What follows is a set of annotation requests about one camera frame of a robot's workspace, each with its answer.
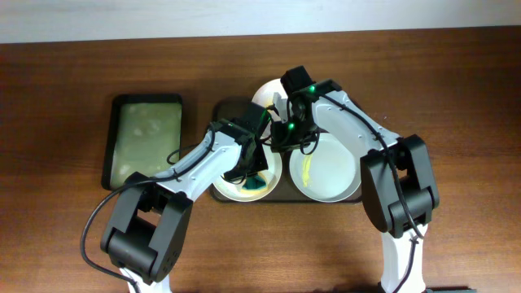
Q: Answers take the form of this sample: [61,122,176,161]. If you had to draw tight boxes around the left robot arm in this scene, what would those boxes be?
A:
[100,103,270,292]

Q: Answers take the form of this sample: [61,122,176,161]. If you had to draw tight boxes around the light grey plate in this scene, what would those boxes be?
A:
[288,133,361,203]

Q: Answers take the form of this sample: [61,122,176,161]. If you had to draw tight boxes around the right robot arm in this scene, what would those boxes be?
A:
[271,66,440,292]

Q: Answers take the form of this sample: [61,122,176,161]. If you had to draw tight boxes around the green and yellow sponge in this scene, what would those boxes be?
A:
[241,173,267,191]

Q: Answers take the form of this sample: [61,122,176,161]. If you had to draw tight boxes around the small black soapy tray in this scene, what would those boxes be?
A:
[101,94,182,190]

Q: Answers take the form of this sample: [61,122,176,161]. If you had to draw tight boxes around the brown plastic serving tray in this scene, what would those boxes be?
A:
[209,97,363,203]

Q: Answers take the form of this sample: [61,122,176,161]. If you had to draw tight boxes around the white plate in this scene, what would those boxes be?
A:
[252,79,289,144]
[213,147,282,202]

